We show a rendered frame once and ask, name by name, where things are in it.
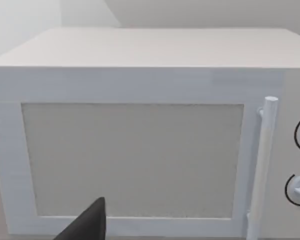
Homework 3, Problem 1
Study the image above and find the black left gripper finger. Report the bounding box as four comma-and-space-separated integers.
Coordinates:
52, 196, 108, 240

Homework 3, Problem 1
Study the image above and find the pale microwave door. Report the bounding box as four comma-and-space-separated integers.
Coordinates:
0, 66, 284, 238

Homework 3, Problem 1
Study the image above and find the pale microwave oven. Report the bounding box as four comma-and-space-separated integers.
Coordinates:
0, 27, 300, 240

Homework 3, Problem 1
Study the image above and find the pale microwave door handle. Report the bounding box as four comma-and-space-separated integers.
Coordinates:
245, 96, 279, 240

